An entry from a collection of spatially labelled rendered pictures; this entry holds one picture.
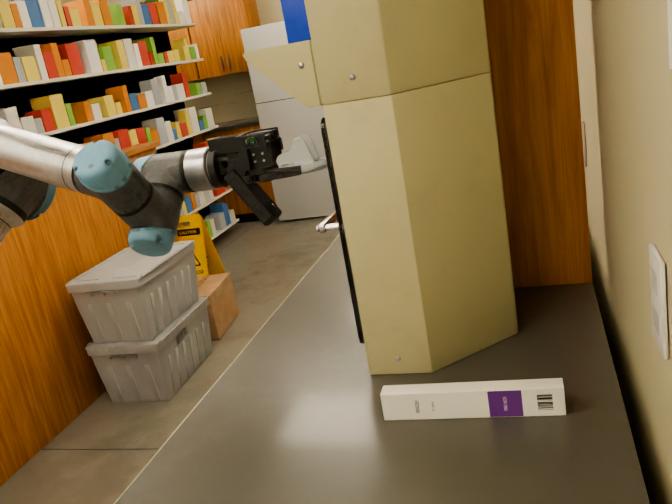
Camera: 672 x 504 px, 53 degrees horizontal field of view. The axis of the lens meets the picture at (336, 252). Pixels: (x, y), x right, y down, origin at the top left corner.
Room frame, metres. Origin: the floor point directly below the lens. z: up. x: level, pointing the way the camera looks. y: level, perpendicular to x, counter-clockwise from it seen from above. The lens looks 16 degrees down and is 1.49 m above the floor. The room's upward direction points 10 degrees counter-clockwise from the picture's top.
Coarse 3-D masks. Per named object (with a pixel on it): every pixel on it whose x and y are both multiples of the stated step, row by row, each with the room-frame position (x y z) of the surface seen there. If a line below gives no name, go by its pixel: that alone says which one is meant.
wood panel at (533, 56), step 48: (528, 0) 1.33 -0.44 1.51; (528, 48) 1.33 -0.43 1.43; (528, 96) 1.33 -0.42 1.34; (576, 96) 1.31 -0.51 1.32; (528, 144) 1.34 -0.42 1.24; (576, 144) 1.31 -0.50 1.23; (528, 192) 1.34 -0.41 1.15; (576, 192) 1.31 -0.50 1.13; (528, 240) 1.34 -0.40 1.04; (576, 240) 1.31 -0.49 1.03
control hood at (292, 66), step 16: (272, 48) 1.10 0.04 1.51; (288, 48) 1.09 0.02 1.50; (304, 48) 1.08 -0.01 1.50; (256, 64) 1.10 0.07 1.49; (272, 64) 1.09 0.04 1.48; (288, 64) 1.09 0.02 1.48; (304, 64) 1.08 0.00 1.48; (272, 80) 1.10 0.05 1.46; (288, 80) 1.09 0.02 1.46; (304, 80) 1.08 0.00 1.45; (304, 96) 1.08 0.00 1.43; (320, 96) 1.08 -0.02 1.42
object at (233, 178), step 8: (224, 176) 1.16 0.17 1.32; (232, 176) 1.15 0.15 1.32; (240, 176) 1.15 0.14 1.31; (232, 184) 1.15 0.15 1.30; (240, 184) 1.15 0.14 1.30; (248, 184) 1.15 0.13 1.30; (256, 184) 1.18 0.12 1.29; (240, 192) 1.15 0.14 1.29; (248, 192) 1.14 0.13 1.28; (256, 192) 1.15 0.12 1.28; (264, 192) 1.18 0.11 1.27; (248, 200) 1.15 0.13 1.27; (256, 200) 1.14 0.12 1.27; (264, 200) 1.16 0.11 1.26; (256, 208) 1.14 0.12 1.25; (264, 208) 1.14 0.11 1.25; (272, 208) 1.15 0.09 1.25; (264, 216) 1.14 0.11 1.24; (272, 216) 1.14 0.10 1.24; (264, 224) 1.14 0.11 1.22
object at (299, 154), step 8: (296, 144) 1.12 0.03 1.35; (304, 144) 1.11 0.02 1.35; (288, 152) 1.12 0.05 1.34; (296, 152) 1.12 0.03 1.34; (304, 152) 1.11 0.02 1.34; (280, 160) 1.13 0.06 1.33; (288, 160) 1.12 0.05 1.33; (296, 160) 1.12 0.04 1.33; (304, 160) 1.11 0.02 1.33; (312, 160) 1.11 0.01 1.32; (320, 160) 1.12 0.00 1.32; (304, 168) 1.11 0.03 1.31; (312, 168) 1.11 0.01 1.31; (320, 168) 1.11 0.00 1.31
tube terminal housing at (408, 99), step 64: (320, 0) 1.07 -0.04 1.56; (384, 0) 1.05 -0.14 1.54; (448, 0) 1.10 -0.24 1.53; (320, 64) 1.07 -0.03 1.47; (384, 64) 1.04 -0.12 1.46; (448, 64) 1.09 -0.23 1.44; (384, 128) 1.05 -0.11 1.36; (448, 128) 1.09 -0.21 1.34; (384, 192) 1.05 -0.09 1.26; (448, 192) 1.08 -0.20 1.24; (384, 256) 1.06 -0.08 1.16; (448, 256) 1.07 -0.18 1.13; (384, 320) 1.06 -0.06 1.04; (448, 320) 1.06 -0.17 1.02; (512, 320) 1.13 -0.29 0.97
